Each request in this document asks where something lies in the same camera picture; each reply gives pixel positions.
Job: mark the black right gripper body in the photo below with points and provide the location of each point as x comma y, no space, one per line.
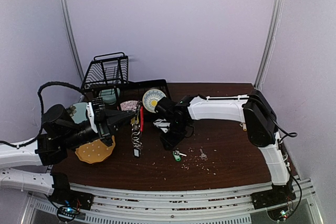
165,140

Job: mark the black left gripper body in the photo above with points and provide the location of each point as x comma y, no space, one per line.
103,131

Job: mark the red handled keyring with keys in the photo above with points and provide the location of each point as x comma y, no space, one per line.
137,128

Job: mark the green tagged key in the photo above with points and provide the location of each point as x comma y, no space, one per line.
178,155

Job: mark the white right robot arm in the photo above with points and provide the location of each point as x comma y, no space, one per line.
252,111

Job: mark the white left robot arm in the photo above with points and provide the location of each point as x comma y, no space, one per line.
62,134

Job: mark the pink patterned bowl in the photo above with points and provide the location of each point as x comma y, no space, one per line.
130,105

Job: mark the light blue plate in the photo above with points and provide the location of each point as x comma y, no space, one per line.
78,112

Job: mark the yellow dotted plate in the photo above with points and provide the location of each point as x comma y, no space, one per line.
94,152

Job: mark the loose silver key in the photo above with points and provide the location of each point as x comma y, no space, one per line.
203,156

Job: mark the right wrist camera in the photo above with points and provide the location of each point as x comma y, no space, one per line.
162,125

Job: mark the black wire dish rack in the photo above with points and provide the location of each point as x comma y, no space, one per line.
111,72

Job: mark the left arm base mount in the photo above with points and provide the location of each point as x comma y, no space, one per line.
68,202

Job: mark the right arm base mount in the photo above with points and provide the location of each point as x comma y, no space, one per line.
286,206

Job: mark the left aluminium frame post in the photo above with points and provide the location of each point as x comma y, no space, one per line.
71,39

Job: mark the aluminium frame post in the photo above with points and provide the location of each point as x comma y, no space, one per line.
71,39
269,44

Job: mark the right aluminium frame post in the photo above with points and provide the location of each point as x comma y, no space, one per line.
269,44

